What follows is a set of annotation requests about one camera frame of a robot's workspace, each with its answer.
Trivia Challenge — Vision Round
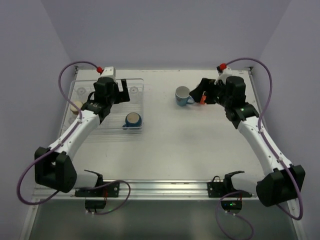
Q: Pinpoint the orange mug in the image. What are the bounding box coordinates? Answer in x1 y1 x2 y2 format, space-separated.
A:
199 92 207 105

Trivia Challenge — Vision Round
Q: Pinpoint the light blue floral mug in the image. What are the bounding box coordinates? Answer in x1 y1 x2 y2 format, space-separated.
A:
175 86 195 107

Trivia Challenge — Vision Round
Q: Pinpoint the clear glass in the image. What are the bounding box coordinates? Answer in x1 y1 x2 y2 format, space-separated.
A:
129 86 142 104
75 87 89 100

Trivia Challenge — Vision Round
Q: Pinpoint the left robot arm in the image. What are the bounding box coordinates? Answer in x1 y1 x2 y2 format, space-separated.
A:
34 77 130 193

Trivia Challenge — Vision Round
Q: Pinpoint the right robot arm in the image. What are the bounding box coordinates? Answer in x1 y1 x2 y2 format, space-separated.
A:
190 76 306 207

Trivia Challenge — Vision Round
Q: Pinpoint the dark blue squat mug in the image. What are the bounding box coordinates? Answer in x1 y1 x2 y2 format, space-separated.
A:
122 112 143 129

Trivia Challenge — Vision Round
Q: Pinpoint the beige bottomed cup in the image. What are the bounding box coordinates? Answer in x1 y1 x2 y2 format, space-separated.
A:
69 100 83 115

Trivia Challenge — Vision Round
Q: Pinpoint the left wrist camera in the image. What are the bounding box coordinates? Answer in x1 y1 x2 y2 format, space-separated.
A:
100 66 116 79

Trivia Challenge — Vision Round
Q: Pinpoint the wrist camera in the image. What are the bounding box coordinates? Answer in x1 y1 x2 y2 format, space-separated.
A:
100 66 116 79
217 63 233 83

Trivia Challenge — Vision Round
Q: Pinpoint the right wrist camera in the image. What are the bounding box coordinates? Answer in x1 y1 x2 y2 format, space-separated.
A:
217 63 233 83

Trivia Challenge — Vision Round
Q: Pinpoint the white wire dish rack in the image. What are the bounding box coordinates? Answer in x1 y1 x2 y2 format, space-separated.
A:
61 78 145 136

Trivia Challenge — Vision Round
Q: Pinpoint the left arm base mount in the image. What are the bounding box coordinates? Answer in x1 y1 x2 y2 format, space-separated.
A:
74 182 120 213

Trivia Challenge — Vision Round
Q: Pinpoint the aluminium mounting rail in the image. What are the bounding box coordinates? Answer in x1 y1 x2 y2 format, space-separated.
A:
32 178 276 201

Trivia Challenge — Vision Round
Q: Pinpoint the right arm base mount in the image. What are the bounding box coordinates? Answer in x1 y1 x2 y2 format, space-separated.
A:
206 171 253 214

